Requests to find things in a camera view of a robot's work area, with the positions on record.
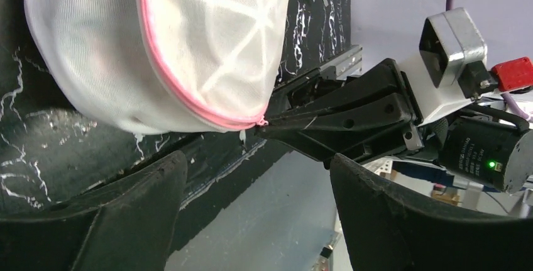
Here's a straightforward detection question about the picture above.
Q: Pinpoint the white round mesh laundry bag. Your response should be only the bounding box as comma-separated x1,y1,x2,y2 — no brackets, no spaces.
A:
24,0,289,135

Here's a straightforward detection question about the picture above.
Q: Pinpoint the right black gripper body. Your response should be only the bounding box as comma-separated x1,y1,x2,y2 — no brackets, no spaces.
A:
258,58,532,193

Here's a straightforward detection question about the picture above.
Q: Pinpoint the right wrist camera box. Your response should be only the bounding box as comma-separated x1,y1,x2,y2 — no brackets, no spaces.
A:
419,8,488,88

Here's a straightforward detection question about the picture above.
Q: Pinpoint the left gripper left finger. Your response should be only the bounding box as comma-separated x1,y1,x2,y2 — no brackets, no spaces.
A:
1,151,187,270

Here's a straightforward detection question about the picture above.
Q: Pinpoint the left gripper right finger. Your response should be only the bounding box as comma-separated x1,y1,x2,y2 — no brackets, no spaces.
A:
330,154,532,270

